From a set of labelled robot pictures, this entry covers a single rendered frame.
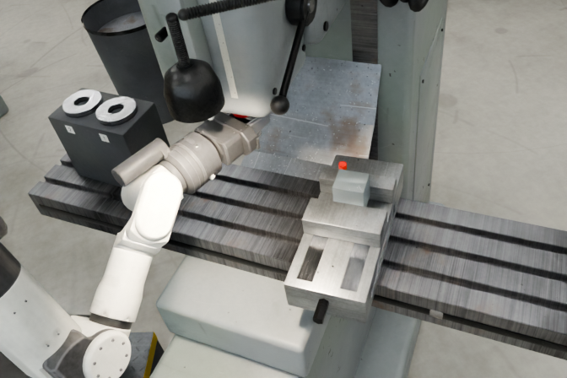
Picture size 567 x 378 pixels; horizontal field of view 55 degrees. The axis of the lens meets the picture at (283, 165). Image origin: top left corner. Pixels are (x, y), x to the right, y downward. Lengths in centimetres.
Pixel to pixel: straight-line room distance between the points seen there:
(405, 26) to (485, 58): 223
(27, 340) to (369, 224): 58
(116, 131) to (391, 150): 70
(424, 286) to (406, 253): 8
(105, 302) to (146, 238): 11
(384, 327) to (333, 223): 95
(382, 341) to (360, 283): 92
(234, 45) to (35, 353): 50
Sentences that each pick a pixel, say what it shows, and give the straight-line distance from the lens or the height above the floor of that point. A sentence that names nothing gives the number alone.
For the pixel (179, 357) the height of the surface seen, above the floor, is 78.
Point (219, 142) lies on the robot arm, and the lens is 95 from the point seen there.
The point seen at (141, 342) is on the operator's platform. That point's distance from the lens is 179.
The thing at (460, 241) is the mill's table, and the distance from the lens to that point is 113.
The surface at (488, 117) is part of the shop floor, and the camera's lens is 300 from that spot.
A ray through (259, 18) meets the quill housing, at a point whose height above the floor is 149.
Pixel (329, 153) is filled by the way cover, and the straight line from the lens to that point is 135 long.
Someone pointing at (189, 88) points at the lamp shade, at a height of 150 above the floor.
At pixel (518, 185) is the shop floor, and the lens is 266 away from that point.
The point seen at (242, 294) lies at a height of 90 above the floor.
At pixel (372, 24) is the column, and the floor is 124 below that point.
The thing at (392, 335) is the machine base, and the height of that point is 20.
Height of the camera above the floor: 186
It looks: 43 degrees down
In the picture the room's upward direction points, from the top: 10 degrees counter-clockwise
